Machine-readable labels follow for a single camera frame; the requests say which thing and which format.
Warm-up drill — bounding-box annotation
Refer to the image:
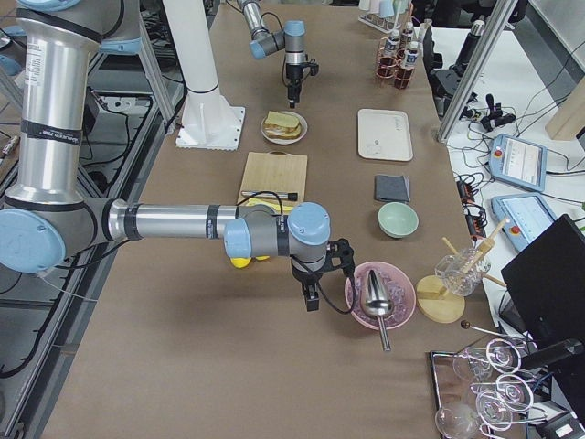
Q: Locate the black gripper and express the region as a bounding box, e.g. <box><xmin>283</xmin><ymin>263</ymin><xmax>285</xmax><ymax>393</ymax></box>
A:
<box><xmin>282</xmin><ymin>58</ymin><xmax>318</xmax><ymax>108</ymax></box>
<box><xmin>291</xmin><ymin>239</ymin><xmax>355</xmax><ymax>312</ymax></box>

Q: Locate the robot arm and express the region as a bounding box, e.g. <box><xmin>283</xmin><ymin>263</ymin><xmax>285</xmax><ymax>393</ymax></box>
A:
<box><xmin>1</xmin><ymin>1</ymin><xmax>355</xmax><ymax>311</ymax></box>
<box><xmin>237</xmin><ymin>1</ymin><xmax>319</xmax><ymax>108</ymax></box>

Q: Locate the cream serving tray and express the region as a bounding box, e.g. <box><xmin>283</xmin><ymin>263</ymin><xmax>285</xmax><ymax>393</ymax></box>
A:
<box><xmin>357</xmin><ymin>109</ymin><xmax>413</xmax><ymax>162</ymax></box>

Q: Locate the glass tray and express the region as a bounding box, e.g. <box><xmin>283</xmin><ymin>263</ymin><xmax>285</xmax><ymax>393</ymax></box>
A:
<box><xmin>428</xmin><ymin>349</ymin><xmax>485</xmax><ymax>439</ymax></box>

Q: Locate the white plate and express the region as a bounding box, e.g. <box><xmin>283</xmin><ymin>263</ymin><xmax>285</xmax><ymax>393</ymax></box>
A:
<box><xmin>261</xmin><ymin>111</ymin><xmax>308</xmax><ymax>145</ymax></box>

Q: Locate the steel scoop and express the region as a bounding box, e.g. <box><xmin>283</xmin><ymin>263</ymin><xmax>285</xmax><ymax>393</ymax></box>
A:
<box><xmin>360</xmin><ymin>269</ymin><xmax>394</xmax><ymax>352</ymax></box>

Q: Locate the wooden cutting board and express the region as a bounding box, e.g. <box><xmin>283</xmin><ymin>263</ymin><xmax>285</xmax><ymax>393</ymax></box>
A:
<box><xmin>238</xmin><ymin>152</ymin><xmax>308</xmax><ymax>214</ymax></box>

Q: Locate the pink bowl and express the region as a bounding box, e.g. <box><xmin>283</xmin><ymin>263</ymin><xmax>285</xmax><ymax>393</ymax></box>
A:
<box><xmin>351</xmin><ymin>262</ymin><xmax>416</xmax><ymax>330</ymax></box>

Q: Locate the drink bottle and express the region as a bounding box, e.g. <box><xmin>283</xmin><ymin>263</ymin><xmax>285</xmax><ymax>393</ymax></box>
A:
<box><xmin>401</xmin><ymin>41</ymin><xmax>419</xmax><ymax>80</ymax></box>
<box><xmin>399</xmin><ymin>21</ymin><xmax>414</xmax><ymax>48</ymax></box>
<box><xmin>380</xmin><ymin>28</ymin><xmax>400</xmax><ymax>66</ymax></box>

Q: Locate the green bowl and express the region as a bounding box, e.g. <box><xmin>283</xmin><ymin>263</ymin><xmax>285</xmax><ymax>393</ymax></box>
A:
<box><xmin>378</xmin><ymin>202</ymin><xmax>420</xmax><ymax>239</ymax></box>

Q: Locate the white cup rack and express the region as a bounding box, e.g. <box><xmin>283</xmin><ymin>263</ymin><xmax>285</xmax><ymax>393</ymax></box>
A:
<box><xmin>358</xmin><ymin>0</ymin><xmax>411</xmax><ymax>34</ymax></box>

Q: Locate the pink cup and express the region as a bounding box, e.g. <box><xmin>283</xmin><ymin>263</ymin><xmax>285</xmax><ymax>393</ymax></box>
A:
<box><xmin>367</xmin><ymin>0</ymin><xmax>379</xmax><ymax>14</ymax></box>

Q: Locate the blue cup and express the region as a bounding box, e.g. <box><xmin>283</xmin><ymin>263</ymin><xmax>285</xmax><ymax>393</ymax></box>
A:
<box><xmin>378</xmin><ymin>0</ymin><xmax>395</xmax><ymax>19</ymax></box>

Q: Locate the grey folded cloth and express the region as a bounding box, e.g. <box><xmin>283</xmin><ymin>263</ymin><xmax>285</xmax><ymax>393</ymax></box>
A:
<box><xmin>374</xmin><ymin>175</ymin><xmax>410</xmax><ymax>203</ymax></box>

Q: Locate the glass mug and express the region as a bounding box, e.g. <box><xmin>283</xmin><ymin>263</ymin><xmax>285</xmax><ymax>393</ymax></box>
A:
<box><xmin>435</xmin><ymin>248</ymin><xmax>491</xmax><ymax>297</ymax></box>

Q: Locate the black thermos bottle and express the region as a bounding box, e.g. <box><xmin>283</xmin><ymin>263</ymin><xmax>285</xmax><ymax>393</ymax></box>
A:
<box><xmin>454</xmin><ymin>19</ymin><xmax>485</xmax><ymax>70</ymax></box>

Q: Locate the wooden mug tree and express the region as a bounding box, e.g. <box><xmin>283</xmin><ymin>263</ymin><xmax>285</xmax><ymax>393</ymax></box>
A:
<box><xmin>415</xmin><ymin>217</ymin><xmax>509</xmax><ymax>325</ymax></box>

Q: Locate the wine glass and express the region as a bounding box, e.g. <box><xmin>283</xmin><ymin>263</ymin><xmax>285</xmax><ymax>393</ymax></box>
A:
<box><xmin>434</xmin><ymin>390</ymin><xmax>513</xmax><ymax>438</ymax></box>
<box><xmin>470</xmin><ymin>373</ymin><xmax>534</xmax><ymax>412</ymax></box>
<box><xmin>452</xmin><ymin>338</ymin><xmax>521</xmax><ymax>382</ymax></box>

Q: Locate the blue teach pendant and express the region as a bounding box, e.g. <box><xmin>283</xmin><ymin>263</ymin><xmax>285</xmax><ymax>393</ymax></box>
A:
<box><xmin>491</xmin><ymin>193</ymin><xmax>557</xmax><ymax>252</ymax></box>
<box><xmin>488</xmin><ymin>134</ymin><xmax>548</xmax><ymax>192</ymax></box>

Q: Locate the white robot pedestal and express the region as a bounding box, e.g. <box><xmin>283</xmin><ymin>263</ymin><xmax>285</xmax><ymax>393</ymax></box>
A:
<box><xmin>164</xmin><ymin>0</ymin><xmax>245</xmax><ymax>151</ymax></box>

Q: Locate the copper wire bottle rack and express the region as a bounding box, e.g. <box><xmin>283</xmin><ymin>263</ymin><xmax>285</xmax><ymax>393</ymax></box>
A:
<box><xmin>375</xmin><ymin>4</ymin><xmax>414</xmax><ymax>90</ymax></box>

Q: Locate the black camera stand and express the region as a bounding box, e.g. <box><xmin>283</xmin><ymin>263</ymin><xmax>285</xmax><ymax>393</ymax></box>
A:
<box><xmin>420</xmin><ymin>21</ymin><xmax>460</xmax><ymax>117</ymax></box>

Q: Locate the aluminium frame post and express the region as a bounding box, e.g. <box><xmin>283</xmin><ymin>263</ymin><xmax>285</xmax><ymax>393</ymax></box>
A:
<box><xmin>437</xmin><ymin>0</ymin><xmax>517</xmax><ymax>145</ymax></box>

